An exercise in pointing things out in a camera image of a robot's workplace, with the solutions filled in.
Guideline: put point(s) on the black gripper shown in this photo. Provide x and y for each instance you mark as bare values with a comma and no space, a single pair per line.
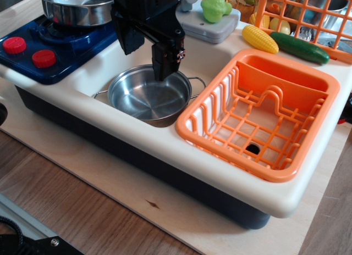
136,20

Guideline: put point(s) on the steel pan with wire handles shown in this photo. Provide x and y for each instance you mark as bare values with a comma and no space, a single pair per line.
137,93

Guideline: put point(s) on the cream toy sink unit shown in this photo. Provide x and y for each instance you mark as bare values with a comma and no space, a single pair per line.
74,95

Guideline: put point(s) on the orange plastic drying rack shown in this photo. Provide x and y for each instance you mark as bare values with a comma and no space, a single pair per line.
260,113

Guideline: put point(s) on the grey toy faucet base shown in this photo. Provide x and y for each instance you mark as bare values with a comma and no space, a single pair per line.
190,15

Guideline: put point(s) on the steel pot on stove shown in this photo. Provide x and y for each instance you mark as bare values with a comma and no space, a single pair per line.
92,13

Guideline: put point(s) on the green toy broccoli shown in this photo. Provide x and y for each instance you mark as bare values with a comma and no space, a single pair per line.
214,10

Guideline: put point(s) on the blue toy stove top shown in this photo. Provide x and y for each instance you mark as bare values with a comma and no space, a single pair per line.
73,46

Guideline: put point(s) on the yellow toy corn front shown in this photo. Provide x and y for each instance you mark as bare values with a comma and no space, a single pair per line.
259,39

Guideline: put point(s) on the yellow toy corn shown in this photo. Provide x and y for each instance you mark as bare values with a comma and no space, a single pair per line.
259,39
265,20

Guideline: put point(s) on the red stove knob right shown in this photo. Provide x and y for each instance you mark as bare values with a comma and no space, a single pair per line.
44,58

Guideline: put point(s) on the red stove knob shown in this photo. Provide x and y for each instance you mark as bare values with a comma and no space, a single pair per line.
44,58
14,45

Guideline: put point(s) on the yellow toy corn back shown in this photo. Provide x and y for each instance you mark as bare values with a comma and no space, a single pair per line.
265,20

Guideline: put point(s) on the red stove knob left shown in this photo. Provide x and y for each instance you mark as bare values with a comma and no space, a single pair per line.
14,45

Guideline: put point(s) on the yellow toy lemon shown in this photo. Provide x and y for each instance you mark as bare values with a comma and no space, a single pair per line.
280,25

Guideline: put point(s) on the green toy cucumber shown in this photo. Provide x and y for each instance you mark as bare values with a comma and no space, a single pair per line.
300,48

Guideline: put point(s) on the steel pot in basket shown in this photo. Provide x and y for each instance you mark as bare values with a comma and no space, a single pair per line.
313,11

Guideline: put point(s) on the orange grid basket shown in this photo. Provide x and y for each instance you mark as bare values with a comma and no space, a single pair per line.
333,41

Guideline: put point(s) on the light wooden board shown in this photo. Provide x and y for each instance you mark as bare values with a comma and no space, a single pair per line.
102,205

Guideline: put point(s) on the black bracket with screw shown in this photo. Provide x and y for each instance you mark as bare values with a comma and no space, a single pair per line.
50,245

